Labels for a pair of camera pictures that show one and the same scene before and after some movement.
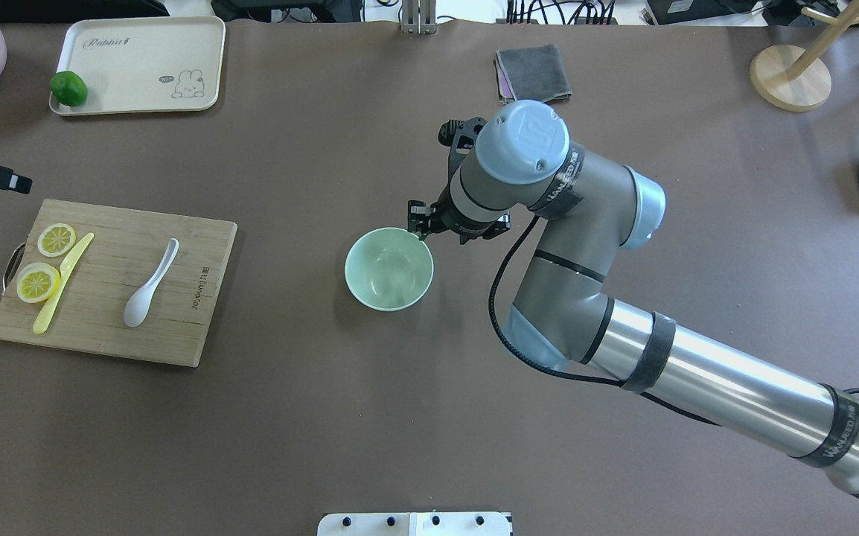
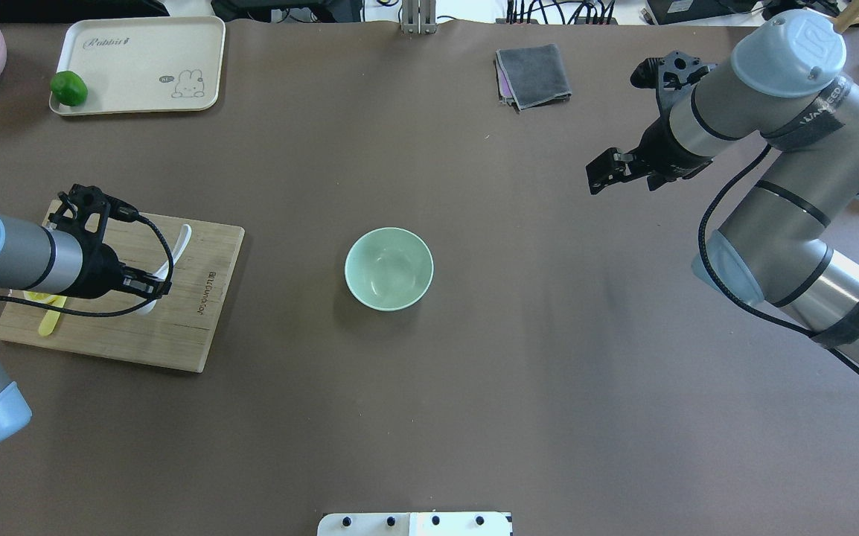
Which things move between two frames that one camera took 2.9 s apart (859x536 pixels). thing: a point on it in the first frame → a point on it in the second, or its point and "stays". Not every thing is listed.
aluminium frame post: (418, 17) stays
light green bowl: (389, 269) stays
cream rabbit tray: (143, 65) stays
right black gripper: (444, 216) → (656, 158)
